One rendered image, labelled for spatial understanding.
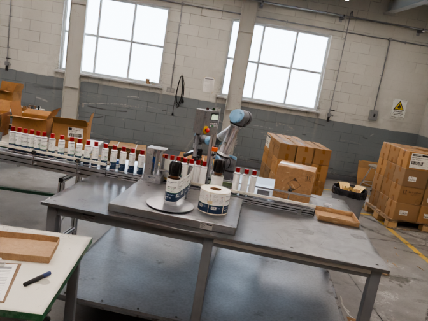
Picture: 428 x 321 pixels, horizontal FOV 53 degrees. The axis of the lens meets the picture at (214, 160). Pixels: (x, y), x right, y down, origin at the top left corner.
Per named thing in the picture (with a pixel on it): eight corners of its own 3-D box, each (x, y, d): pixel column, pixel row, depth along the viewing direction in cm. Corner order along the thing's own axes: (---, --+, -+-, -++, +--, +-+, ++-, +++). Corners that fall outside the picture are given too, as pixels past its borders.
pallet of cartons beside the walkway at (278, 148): (321, 206, 674) (333, 151, 656) (269, 199, 666) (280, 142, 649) (301, 186, 791) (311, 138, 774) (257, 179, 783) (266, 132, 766)
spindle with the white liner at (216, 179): (206, 200, 304) (213, 158, 298) (208, 196, 313) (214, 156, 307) (219, 202, 303) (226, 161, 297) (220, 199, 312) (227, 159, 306)
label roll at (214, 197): (221, 217, 272) (225, 195, 269) (193, 209, 278) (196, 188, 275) (230, 209, 291) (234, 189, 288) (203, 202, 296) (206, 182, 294)
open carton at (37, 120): (0, 139, 427) (2, 102, 419) (21, 132, 478) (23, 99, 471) (46, 146, 431) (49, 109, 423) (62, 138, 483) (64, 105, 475)
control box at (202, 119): (192, 132, 334) (196, 107, 330) (207, 132, 347) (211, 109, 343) (202, 135, 328) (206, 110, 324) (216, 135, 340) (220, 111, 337)
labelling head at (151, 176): (142, 180, 325) (146, 147, 320) (146, 177, 338) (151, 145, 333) (160, 184, 324) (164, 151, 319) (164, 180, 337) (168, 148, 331)
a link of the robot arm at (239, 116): (227, 171, 371) (253, 113, 357) (216, 171, 359) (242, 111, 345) (217, 165, 378) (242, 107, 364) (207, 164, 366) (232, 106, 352)
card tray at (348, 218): (317, 220, 317) (318, 214, 316) (314, 209, 342) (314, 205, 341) (358, 227, 314) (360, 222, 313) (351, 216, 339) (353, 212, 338)
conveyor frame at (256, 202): (104, 176, 339) (105, 171, 338) (109, 173, 350) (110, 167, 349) (313, 216, 324) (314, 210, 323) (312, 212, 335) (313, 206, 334)
